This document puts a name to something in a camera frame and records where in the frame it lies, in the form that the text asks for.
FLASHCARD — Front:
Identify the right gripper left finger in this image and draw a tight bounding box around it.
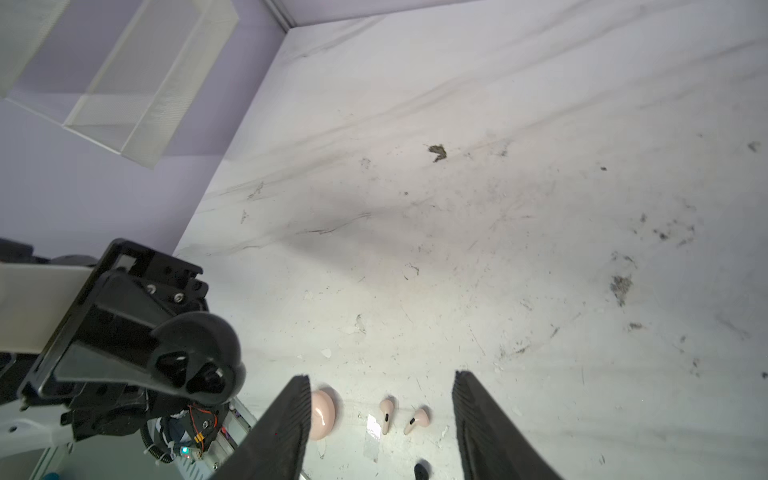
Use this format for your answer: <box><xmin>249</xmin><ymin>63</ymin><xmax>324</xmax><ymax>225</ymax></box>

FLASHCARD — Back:
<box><xmin>211</xmin><ymin>375</ymin><xmax>312</xmax><ymax>480</ymax></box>

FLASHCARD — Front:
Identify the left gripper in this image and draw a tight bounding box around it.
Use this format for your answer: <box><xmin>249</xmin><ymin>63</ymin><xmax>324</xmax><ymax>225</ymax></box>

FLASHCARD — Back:
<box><xmin>19</xmin><ymin>239</ymin><xmax>210</xmax><ymax>441</ymax></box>

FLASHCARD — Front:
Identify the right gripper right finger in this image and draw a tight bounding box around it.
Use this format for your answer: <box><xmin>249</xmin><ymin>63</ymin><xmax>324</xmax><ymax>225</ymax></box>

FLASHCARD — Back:
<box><xmin>452</xmin><ymin>371</ymin><xmax>560</xmax><ymax>480</ymax></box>

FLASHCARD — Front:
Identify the black earbud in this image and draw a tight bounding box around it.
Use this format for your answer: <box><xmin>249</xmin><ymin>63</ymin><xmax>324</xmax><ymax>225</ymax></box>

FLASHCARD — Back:
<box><xmin>414</xmin><ymin>460</ymin><xmax>431</xmax><ymax>480</ymax></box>

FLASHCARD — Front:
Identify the black earbud charging case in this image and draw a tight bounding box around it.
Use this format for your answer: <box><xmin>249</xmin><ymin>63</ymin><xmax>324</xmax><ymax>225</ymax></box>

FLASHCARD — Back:
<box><xmin>147</xmin><ymin>311</ymin><xmax>245</xmax><ymax>406</ymax></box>

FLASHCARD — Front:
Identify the pink earbud right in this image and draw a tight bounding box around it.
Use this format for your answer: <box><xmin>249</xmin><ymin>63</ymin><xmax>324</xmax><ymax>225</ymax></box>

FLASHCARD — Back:
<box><xmin>404</xmin><ymin>408</ymin><xmax>431</xmax><ymax>435</ymax></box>

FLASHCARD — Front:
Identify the pink earbud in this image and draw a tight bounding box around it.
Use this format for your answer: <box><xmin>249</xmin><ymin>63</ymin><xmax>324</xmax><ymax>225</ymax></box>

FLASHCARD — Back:
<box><xmin>379</xmin><ymin>396</ymin><xmax>396</xmax><ymax>435</ymax></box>
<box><xmin>404</xmin><ymin>408</ymin><xmax>431</xmax><ymax>435</ymax></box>

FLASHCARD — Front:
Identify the pink earbud left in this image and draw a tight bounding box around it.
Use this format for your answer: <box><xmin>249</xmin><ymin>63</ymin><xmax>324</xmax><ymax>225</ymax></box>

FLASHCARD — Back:
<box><xmin>379</xmin><ymin>396</ymin><xmax>396</xmax><ymax>435</ymax></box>

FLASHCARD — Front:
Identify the lower white mesh shelf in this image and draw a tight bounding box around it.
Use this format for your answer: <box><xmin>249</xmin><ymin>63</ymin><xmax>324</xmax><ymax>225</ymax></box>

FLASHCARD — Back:
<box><xmin>64</xmin><ymin>0</ymin><xmax>239</xmax><ymax>168</ymax></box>

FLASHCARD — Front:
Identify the white mesh shelf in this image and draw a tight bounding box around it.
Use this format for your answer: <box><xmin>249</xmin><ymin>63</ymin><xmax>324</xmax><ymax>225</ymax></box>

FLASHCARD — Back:
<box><xmin>1</xmin><ymin>0</ymin><xmax>70</xmax><ymax>98</ymax></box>
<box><xmin>64</xmin><ymin>0</ymin><xmax>239</xmax><ymax>168</ymax></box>

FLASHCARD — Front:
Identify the small dark debris piece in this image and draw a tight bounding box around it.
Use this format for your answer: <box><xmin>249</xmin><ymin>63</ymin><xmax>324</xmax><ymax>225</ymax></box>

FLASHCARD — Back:
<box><xmin>428</xmin><ymin>144</ymin><xmax>447</xmax><ymax>163</ymax></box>

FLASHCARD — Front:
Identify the upper white mesh shelf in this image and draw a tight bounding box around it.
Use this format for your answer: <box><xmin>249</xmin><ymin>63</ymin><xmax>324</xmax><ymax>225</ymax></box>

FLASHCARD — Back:
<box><xmin>1</xmin><ymin>0</ymin><xmax>70</xmax><ymax>98</ymax></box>

